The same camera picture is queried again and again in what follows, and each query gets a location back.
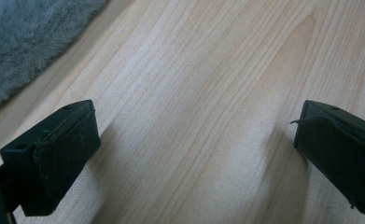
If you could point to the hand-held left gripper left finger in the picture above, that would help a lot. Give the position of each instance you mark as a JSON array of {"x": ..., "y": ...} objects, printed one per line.
[{"x": 62, "y": 161}]

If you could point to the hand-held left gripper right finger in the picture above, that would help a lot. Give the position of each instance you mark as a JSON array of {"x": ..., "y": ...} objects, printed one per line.
[{"x": 342, "y": 155}]

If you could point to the grey fuzzy rug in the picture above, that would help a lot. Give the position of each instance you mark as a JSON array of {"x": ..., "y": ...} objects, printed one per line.
[{"x": 24, "y": 40}]

